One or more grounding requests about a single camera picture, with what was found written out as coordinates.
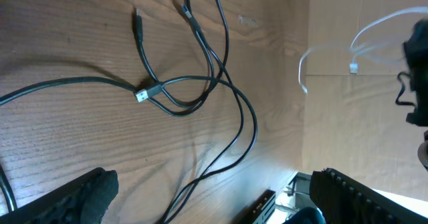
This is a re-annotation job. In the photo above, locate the thick black cable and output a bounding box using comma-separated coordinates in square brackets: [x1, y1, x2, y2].
[0, 3, 259, 224]

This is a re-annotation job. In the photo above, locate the black usb cable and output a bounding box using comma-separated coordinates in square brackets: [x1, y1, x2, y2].
[185, 0, 255, 94]

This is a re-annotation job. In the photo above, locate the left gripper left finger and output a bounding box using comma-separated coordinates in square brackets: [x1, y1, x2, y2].
[1, 167, 119, 224]

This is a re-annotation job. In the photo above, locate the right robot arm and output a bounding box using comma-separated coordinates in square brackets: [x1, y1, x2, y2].
[395, 19, 427, 127]

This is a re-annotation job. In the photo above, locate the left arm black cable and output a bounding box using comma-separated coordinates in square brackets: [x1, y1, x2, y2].
[0, 163, 18, 213]

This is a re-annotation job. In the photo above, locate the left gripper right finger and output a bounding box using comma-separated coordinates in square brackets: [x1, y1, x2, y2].
[310, 168, 427, 224]

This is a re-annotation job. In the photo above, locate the white usb cable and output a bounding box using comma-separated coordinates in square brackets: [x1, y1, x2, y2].
[297, 5, 428, 95]

